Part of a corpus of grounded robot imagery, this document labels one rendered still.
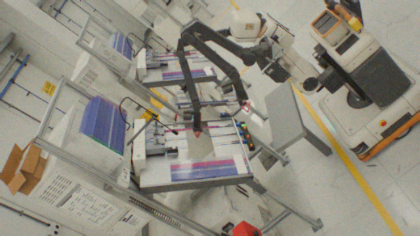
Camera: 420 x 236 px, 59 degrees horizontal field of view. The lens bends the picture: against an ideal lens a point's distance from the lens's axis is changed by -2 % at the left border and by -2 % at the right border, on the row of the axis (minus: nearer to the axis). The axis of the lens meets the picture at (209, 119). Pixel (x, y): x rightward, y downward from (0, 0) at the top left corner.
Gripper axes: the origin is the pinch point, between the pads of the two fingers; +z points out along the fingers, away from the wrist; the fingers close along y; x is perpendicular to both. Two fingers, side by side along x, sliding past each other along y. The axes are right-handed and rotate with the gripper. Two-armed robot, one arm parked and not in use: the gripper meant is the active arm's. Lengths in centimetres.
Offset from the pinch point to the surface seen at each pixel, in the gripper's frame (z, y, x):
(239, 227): 8, 82, 15
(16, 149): -11, 18, -120
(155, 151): -2.0, 17.2, -30.2
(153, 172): 1.9, 34.5, -31.9
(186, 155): 1.2, 20.5, -10.0
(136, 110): 31, -96, -50
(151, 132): -4.5, -2.5, -32.6
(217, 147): 0.6, 14.1, 12.7
